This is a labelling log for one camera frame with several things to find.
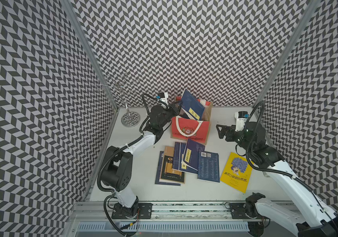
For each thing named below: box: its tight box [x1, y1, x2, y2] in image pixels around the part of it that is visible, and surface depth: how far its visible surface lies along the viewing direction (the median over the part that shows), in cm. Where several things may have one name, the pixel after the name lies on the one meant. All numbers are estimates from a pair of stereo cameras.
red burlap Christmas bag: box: [170, 96, 213, 145], surface depth 87 cm
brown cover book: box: [159, 146, 185, 184], surface depth 84 cm
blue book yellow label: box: [180, 88, 206, 121], surface depth 86 cm
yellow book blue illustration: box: [220, 152, 253, 194], surface depth 84 cm
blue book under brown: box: [154, 151, 181, 187], surface depth 82 cm
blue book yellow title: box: [182, 138, 206, 171], surface depth 90 cm
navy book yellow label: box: [172, 141, 188, 171], surface depth 88 cm
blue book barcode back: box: [197, 150, 220, 183], surface depth 88 cm
